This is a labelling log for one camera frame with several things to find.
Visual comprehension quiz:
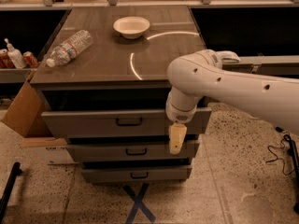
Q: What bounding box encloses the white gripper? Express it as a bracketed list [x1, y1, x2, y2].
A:
[165, 87, 202, 155]

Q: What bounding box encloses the grey top drawer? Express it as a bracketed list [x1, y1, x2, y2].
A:
[41, 106, 213, 139]

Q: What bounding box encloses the grey drawer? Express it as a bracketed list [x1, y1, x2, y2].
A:
[66, 140, 199, 162]
[81, 165, 192, 184]
[41, 106, 213, 139]

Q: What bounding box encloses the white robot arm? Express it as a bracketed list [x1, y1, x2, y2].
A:
[165, 49, 299, 154]

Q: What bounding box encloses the grey drawer cabinet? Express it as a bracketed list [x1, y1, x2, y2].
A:
[31, 6, 211, 171]

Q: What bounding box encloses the grey bottom drawer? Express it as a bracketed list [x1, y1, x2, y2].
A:
[81, 165, 192, 184]

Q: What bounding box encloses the grey middle drawer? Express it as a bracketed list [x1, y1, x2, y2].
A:
[66, 140, 199, 162]

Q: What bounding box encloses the white folded cloth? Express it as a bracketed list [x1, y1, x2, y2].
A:
[217, 50, 240, 63]

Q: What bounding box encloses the white paper bowl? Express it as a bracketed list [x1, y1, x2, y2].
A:
[113, 17, 150, 39]

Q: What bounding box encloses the black stand right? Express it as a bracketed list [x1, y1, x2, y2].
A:
[288, 137, 299, 214]

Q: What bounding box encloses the clear plastic water bottle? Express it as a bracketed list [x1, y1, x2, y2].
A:
[46, 30, 93, 67]

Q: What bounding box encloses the brown cardboard box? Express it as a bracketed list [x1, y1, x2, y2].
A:
[1, 71, 75, 165]

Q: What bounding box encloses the black pole left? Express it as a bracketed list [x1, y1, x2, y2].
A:
[0, 162, 22, 224]

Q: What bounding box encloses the red soda can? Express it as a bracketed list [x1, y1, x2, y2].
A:
[23, 51, 39, 68]

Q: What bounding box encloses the white pump bottle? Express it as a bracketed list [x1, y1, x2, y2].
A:
[5, 38, 26, 69]

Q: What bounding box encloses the red can at edge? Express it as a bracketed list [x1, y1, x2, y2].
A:
[0, 49, 14, 68]

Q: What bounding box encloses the black power adapter cable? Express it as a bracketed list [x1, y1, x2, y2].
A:
[264, 126, 296, 176]

